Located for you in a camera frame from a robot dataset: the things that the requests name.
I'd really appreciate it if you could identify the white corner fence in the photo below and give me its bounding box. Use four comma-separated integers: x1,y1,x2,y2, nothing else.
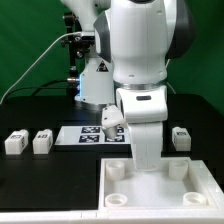
0,210,224,224

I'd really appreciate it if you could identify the white cable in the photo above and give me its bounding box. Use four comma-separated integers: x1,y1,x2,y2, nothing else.
0,31,83,105

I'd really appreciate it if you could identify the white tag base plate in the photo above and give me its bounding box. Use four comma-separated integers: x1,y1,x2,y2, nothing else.
55,126,130,146

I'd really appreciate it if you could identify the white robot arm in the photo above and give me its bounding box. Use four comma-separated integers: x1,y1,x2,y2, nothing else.
60,0,195,171

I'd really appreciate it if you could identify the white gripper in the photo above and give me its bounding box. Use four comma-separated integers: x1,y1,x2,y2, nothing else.
116,86,168,171

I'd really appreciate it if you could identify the black cable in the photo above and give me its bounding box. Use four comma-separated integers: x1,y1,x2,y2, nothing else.
2,78,81,101

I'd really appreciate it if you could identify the white square tabletop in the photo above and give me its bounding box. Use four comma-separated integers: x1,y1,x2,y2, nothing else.
99,157,224,210

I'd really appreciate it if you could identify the black camera stand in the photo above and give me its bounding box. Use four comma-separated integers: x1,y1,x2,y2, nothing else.
61,12,90,99

